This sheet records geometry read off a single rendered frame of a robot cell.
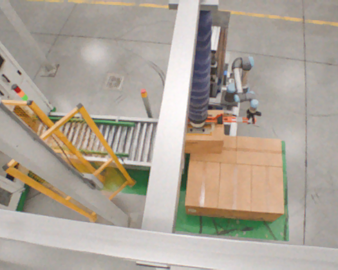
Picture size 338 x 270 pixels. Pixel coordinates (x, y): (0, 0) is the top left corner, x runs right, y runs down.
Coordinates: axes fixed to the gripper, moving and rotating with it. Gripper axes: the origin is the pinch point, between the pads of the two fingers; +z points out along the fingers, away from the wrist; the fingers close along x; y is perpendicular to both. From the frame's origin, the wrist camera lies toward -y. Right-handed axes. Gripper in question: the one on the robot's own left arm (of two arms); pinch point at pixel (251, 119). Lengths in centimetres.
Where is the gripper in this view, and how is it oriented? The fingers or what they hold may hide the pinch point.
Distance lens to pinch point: 323.5
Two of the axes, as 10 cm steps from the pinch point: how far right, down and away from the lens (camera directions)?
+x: -0.6, 8.9, -4.6
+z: 0.8, 4.6, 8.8
